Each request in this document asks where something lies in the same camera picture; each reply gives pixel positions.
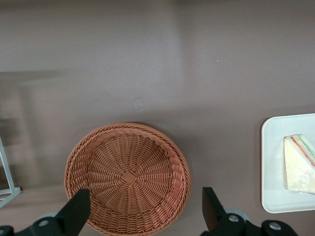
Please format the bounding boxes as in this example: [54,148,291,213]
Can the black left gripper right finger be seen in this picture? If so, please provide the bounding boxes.
[199,187,249,236]

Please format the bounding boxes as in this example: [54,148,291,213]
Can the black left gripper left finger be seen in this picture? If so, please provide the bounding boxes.
[14,188,91,236]

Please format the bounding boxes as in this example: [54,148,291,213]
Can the triangle sandwich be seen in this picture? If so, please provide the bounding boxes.
[283,133,315,196]

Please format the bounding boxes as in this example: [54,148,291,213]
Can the round brown wicker basket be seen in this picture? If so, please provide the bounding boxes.
[64,122,191,235]

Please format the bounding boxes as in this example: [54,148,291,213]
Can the white rectangular tray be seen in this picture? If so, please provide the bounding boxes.
[261,113,315,213]

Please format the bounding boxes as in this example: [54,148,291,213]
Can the white metal rack frame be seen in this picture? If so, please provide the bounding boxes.
[0,136,22,210]

